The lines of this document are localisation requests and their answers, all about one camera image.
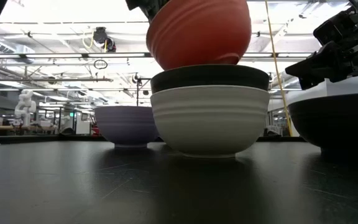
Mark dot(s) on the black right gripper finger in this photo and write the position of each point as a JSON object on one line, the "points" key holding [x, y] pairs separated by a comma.
{"points": [[315, 67], [307, 83]]}

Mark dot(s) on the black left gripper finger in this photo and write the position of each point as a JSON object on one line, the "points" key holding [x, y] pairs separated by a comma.
{"points": [[155, 7]]}

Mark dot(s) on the black ribbed bowl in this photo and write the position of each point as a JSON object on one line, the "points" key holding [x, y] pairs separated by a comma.
{"points": [[210, 77], [337, 124]]}

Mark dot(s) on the purple ribbed bowl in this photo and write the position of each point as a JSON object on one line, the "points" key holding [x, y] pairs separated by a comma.
{"points": [[124, 124]]}

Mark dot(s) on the long ceiling light bar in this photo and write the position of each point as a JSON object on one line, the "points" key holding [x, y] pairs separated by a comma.
{"points": [[54, 55]]}

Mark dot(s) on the white ribbed bowl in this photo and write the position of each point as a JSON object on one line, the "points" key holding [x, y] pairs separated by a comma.
{"points": [[210, 124]]}

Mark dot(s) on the white cabinet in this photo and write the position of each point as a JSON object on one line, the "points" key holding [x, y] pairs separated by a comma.
{"points": [[82, 124]]}

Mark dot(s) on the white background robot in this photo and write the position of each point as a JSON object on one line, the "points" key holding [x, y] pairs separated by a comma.
{"points": [[25, 107]]}

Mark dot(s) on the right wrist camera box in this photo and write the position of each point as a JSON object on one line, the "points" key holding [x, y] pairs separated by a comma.
{"points": [[334, 28]]}

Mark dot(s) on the black metal frame stand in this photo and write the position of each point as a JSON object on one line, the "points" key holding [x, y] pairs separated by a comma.
{"points": [[137, 93]]}

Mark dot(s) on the grey horizontal rail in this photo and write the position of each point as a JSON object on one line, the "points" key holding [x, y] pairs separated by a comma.
{"points": [[73, 80]]}

